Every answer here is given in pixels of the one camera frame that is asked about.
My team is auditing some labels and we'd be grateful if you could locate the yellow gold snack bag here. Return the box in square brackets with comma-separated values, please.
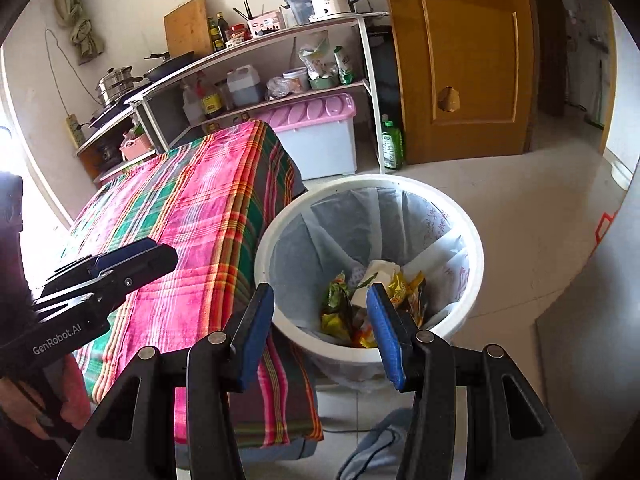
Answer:
[386, 271, 428, 326]

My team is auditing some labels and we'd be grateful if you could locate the green snack wrapper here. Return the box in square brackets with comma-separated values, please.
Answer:
[320, 272, 352, 344]

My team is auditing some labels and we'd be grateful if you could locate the white trash bin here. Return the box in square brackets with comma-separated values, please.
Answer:
[254, 176, 485, 391]

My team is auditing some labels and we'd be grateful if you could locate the white kitchen shelf unit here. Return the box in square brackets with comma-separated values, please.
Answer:
[76, 12, 383, 185]

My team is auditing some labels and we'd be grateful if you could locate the pink woven basket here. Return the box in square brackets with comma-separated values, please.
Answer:
[119, 132, 153, 162]

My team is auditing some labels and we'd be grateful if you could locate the black induction cooker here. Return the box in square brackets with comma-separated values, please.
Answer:
[89, 96, 142, 131]

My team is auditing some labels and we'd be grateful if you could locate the green detergent bottle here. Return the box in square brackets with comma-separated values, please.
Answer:
[381, 114, 405, 170]

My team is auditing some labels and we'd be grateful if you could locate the stainless steel steamer pot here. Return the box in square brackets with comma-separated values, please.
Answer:
[96, 66, 143, 107]

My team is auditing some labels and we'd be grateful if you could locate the soy sauce bottle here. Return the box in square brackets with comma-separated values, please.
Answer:
[195, 72, 224, 118]

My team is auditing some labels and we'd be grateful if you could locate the pink lidded storage box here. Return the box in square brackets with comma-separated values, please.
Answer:
[257, 93, 357, 180]

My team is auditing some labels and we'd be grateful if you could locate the black frying pan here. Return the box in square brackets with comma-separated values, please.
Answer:
[143, 51, 194, 82]

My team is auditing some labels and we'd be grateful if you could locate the white oil jug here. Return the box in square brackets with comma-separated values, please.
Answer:
[227, 65, 264, 107]

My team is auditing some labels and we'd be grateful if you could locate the wooden cutting board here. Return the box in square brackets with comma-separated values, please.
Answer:
[164, 0, 214, 58]

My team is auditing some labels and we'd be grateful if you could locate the pink utensil holder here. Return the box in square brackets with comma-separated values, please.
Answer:
[248, 10, 286, 38]

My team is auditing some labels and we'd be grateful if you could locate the wooden door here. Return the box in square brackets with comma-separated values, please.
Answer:
[387, 0, 538, 164]

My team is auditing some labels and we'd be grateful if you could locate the clear plastic container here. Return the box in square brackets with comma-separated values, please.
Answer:
[282, 0, 314, 25]

